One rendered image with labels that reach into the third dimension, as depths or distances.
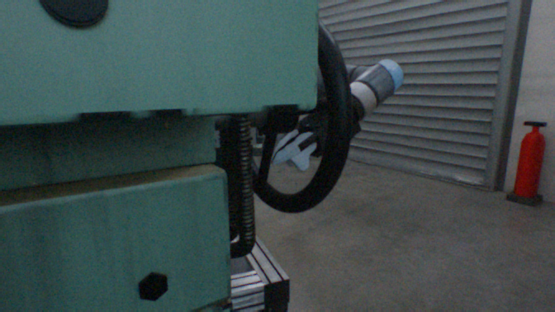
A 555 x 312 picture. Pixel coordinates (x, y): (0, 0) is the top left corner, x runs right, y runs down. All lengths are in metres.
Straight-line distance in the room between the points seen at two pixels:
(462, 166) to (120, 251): 3.13
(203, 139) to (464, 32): 3.10
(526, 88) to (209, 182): 2.97
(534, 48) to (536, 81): 0.24
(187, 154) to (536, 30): 3.00
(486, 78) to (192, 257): 3.02
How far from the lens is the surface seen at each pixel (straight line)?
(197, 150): 0.21
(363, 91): 0.69
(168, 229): 0.19
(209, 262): 0.21
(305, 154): 0.61
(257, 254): 1.27
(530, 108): 3.08
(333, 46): 0.37
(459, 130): 3.21
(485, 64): 3.15
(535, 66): 3.08
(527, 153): 2.93
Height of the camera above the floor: 0.85
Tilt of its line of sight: 12 degrees down
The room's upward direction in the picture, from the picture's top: straight up
